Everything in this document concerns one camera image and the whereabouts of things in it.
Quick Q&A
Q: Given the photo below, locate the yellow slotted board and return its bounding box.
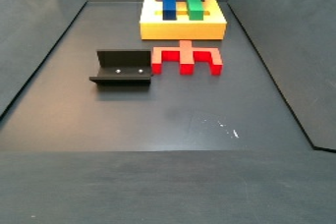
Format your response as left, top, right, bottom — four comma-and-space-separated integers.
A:
138, 0, 226, 40

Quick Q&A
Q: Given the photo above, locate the red comb-shaped block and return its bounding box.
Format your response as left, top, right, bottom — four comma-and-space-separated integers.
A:
150, 40, 224, 76

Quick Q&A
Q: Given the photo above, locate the green long bar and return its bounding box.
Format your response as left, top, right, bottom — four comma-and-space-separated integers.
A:
186, 0, 204, 21

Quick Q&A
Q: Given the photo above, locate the blue long bar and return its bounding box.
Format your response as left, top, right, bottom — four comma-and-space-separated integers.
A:
162, 0, 177, 21

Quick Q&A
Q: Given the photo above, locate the black angle bracket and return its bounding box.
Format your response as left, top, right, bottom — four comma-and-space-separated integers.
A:
89, 49, 152, 85

